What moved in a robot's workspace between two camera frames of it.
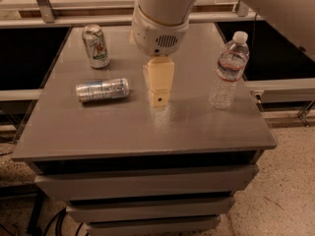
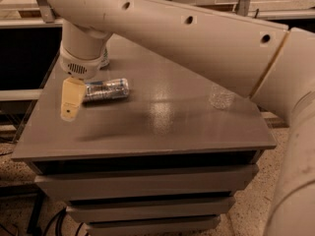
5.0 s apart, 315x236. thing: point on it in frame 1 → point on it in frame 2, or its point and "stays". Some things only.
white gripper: [157, 36] → [80, 67]
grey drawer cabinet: [128, 168] stays
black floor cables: [60, 215] stays
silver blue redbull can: [101, 90] stays
